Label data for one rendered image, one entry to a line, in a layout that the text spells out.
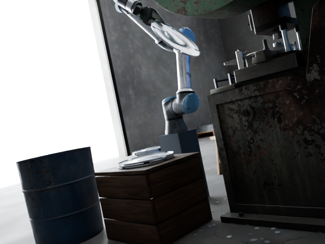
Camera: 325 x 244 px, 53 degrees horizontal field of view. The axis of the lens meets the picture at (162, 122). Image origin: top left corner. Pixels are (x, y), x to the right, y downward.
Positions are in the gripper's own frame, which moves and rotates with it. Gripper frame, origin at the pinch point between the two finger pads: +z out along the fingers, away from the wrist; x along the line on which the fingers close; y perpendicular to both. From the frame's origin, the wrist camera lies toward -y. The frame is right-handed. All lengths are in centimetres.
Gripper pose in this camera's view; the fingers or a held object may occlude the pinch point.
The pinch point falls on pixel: (161, 23)
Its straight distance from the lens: 178.9
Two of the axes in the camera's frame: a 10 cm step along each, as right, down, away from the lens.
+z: 7.5, 5.7, -3.3
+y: 4.6, -1.0, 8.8
